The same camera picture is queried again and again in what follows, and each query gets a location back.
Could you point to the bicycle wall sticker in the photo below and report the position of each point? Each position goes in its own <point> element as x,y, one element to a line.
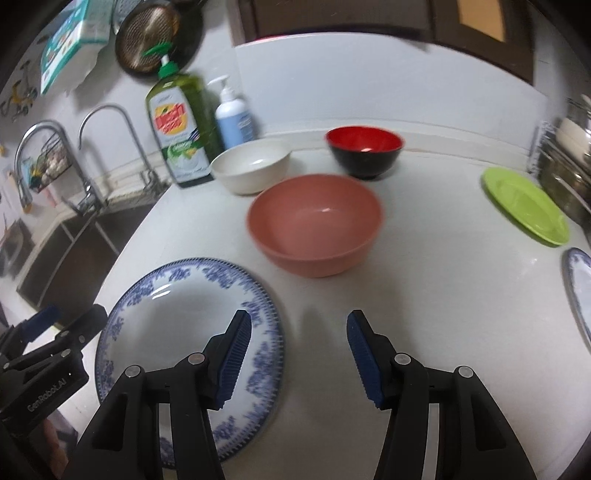
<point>18,94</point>

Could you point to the blue rimmed white plate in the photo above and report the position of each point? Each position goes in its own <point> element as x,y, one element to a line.
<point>582,286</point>

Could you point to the thin gooseneck faucet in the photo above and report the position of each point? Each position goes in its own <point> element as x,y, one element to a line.
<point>134,138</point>

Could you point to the white blue pump bottle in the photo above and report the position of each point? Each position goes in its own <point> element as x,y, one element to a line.
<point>233,122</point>

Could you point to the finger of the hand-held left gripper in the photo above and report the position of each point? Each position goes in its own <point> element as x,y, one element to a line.
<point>83,323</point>
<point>42,319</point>

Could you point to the dark wooden window frame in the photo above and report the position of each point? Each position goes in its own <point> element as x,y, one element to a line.
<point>351,18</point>

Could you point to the red and black bowl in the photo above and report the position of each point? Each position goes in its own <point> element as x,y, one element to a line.
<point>364,138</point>

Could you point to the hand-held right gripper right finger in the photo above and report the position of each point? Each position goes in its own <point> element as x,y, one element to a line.
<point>365,362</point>

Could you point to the large blue floral plate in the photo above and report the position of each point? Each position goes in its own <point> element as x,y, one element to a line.
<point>161,314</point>

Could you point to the green plate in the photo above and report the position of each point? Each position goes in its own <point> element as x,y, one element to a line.
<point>521,203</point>

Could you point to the pink bowl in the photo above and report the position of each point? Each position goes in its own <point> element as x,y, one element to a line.
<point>318,221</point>

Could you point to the green dish soap bottle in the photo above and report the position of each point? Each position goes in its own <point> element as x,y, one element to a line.
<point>180,134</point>

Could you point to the white bowl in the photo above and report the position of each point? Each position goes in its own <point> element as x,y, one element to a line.
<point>249,173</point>

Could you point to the hanging metal colander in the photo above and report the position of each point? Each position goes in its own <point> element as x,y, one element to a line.
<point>191,32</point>

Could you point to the steel sink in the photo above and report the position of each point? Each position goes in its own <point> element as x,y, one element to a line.
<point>83,258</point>

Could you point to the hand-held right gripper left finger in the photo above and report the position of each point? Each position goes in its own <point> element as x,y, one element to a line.
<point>233,357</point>

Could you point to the cream bowl in rack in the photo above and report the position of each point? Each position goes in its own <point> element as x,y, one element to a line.
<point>570,136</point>

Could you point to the teal and white package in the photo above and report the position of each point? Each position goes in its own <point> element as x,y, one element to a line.
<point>69,41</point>

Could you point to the large chrome faucet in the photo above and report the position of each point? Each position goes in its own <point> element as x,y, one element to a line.
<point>69,154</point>

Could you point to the metal dish rack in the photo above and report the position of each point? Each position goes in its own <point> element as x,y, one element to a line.
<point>558,182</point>

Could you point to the honeycomb frying pan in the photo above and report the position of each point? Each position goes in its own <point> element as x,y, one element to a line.
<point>145,39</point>

